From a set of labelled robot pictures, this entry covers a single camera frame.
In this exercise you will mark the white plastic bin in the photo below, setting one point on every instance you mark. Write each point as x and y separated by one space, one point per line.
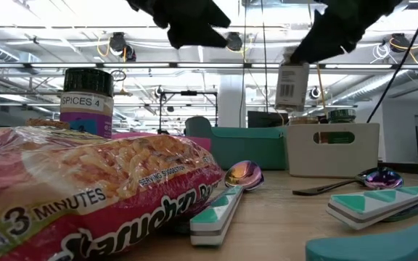
332 159

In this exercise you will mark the pink Maruchan ramen packet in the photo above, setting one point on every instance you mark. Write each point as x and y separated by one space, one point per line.
85 188

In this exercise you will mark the green lid spice jar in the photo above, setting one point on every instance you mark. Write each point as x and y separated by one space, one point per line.
341 116

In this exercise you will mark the gold lid spice jar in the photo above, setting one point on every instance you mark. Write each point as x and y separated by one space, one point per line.
291 87

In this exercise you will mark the teal plastic bin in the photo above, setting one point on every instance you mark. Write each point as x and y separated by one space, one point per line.
245 148

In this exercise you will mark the silver air duct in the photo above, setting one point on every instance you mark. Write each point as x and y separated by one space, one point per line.
376 85

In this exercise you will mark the teal white patterned utensil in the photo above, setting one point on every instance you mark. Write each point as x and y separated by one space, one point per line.
376 206
214 217

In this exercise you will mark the small iridescent metal spoon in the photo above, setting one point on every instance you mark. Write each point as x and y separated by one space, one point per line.
383 180

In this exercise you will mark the pink plastic bin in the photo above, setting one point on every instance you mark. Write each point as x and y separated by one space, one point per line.
200 143

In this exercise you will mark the black ceiling fixture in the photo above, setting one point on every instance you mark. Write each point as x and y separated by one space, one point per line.
314 93
159 93
117 43
235 42
399 42

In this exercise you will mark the teal plastic spatula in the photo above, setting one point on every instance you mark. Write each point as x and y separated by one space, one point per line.
376 243

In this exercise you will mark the black monitor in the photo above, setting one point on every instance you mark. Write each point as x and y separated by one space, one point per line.
263 119

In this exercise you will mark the horizontal metal frame bar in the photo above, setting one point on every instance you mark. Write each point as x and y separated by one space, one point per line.
122 66

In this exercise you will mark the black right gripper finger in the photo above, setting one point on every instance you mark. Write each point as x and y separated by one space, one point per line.
325 40

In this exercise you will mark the purple label spice jar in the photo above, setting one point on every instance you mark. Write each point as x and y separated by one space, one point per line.
85 108

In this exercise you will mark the iridescent spoon at right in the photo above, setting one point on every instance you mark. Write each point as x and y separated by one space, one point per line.
325 188

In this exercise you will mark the white lid spice jar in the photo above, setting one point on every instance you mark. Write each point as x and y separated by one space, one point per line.
303 120

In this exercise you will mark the thin black vertical pole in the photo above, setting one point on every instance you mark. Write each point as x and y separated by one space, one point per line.
264 72

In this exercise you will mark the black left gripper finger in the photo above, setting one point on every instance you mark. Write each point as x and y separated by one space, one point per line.
210 16
194 38

